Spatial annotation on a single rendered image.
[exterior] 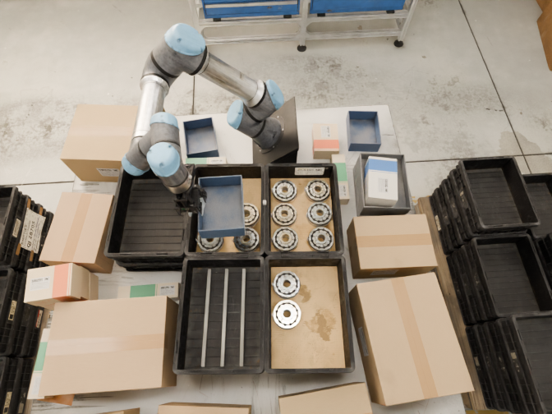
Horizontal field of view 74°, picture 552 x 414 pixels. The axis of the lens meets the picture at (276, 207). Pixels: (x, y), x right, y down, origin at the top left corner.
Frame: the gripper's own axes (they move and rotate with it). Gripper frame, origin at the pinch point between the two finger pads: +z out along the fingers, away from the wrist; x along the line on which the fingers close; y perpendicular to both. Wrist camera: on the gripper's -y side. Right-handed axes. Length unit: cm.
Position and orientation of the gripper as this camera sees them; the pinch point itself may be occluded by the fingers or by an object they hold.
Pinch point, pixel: (199, 205)
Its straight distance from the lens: 125.9
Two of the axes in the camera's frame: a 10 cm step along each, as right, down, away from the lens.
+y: 0.5, 9.1, -4.2
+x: 10.0, -0.8, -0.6
